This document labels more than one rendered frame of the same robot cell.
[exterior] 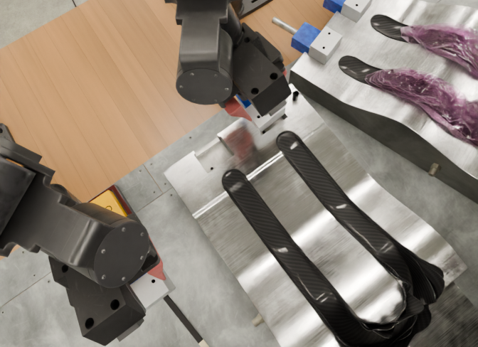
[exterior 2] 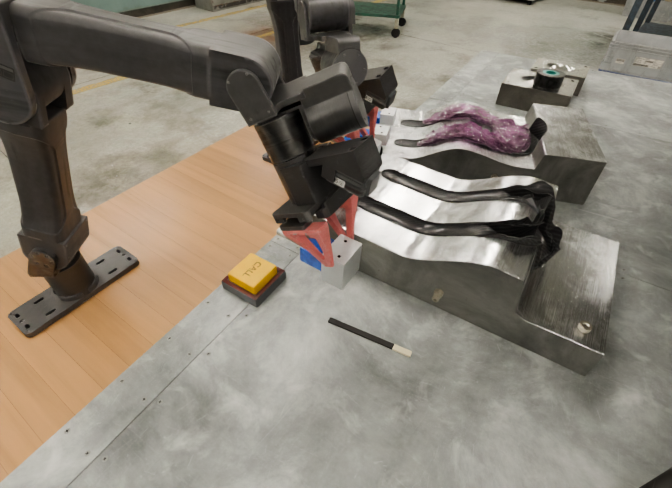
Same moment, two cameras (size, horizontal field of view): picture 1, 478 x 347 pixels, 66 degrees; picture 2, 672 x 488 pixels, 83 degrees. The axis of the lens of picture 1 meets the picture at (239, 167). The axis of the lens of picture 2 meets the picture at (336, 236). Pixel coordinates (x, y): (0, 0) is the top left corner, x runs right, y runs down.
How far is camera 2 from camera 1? 48 cm
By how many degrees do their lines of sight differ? 34
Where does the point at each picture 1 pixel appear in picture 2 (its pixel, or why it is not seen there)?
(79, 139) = (201, 240)
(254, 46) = not seen: hidden behind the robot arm
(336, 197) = (443, 195)
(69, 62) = (173, 197)
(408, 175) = not seen: hidden behind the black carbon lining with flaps
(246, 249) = (399, 237)
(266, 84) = (384, 71)
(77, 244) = (340, 68)
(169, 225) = (315, 273)
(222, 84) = (361, 64)
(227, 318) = (407, 321)
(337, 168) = (433, 180)
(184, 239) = not seen: hidden behind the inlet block
